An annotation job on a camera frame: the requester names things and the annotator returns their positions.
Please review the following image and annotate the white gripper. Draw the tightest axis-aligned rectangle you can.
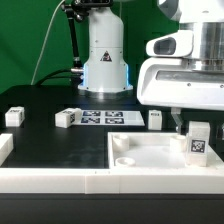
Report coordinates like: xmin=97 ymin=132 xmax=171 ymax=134
xmin=137 ymin=30 xmax=224 ymax=134

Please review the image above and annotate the white square tabletop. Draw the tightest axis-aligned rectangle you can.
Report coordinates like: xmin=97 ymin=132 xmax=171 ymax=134
xmin=107 ymin=131 xmax=224 ymax=170

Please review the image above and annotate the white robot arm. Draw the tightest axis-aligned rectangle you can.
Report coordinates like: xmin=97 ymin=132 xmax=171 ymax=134
xmin=79 ymin=0 xmax=224 ymax=119

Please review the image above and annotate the white U-shaped fence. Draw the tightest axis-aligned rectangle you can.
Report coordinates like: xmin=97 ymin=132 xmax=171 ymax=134
xmin=0 ymin=133 xmax=224 ymax=195

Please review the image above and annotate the AprilTag marker sheet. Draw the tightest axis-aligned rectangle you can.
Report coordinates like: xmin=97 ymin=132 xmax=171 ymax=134
xmin=75 ymin=110 xmax=144 ymax=126

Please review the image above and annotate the black cable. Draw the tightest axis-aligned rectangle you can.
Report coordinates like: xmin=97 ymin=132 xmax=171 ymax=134
xmin=34 ymin=68 xmax=83 ymax=87

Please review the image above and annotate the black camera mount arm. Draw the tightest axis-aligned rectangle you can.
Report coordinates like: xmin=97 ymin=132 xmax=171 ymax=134
xmin=61 ymin=0 xmax=113 ymax=68

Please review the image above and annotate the grey cable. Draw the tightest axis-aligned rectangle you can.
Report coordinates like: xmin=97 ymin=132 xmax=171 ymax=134
xmin=30 ymin=0 xmax=68 ymax=86

